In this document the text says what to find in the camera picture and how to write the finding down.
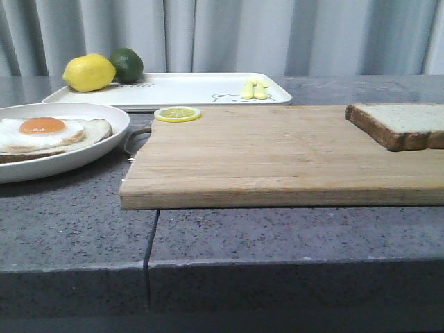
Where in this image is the bread slice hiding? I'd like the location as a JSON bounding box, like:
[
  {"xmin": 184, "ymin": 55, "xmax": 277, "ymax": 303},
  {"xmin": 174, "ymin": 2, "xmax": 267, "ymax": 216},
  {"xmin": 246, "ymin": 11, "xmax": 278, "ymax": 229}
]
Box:
[
  {"xmin": 345, "ymin": 103, "xmax": 443, "ymax": 152},
  {"xmin": 1, "ymin": 119, "xmax": 113, "ymax": 164}
]

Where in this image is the white round plate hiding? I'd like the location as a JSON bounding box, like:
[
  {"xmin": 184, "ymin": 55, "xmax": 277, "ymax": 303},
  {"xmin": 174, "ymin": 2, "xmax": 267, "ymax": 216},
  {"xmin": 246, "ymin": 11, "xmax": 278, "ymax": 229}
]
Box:
[{"xmin": 1, "ymin": 103, "xmax": 130, "ymax": 184}]

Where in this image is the white bear print tray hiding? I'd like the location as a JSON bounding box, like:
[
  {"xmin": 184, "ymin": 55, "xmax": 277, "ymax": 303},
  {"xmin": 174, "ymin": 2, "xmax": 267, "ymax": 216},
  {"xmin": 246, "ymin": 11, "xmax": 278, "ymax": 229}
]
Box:
[{"xmin": 42, "ymin": 73, "xmax": 292, "ymax": 112}]

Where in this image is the lemon slice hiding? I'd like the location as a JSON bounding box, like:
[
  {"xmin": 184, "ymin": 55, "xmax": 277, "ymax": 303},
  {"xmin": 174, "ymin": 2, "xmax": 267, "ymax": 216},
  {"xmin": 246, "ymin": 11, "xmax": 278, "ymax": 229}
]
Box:
[{"xmin": 154, "ymin": 106, "xmax": 201, "ymax": 123}]

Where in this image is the wooden cutting board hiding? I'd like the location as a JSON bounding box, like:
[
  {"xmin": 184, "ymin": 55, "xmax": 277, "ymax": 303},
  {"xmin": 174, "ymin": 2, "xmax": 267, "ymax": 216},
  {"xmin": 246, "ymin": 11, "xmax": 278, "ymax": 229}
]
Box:
[{"xmin": 119, "ymin": 105, "xmax": 443, "ymax": 210}]

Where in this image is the green lime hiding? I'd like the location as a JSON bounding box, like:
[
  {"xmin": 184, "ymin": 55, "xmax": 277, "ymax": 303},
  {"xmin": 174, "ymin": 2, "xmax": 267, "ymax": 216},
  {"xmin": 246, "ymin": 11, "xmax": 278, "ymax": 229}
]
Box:
[{"xmin": 109, "ymin": 48, "xmax": 144, "ymax": 84}]

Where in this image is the yellow lemon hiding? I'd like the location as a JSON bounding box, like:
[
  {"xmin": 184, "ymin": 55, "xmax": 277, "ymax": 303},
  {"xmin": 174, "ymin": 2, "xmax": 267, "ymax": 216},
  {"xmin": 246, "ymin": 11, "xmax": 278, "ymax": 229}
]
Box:
[{"xmin": 62, "ymin": 53, "xmax": 117, "ymax": 92}]

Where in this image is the fried egg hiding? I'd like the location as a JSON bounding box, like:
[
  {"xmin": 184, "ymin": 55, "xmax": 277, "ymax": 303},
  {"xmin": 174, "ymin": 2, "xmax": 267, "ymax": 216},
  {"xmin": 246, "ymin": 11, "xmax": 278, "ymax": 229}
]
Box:
[{"xmin": 1, "ymin": 117, "xmax": 85, "ymax": 153}]

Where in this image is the grey pleated curtain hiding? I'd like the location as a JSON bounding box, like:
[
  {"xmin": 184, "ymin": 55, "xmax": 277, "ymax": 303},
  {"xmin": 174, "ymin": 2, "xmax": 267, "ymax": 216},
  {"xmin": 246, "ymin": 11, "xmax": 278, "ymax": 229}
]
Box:
[{"xmin": 1, "ymin": 1, "xmax": 443, "ymax": 76}]

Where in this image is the metal cutting board handle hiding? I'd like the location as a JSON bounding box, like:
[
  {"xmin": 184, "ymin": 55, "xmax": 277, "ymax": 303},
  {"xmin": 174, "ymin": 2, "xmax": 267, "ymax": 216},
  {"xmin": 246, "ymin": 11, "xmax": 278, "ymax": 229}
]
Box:
[{"xmin": 123, "ymin": 126, "xmax": 151, "ymax": 158}]

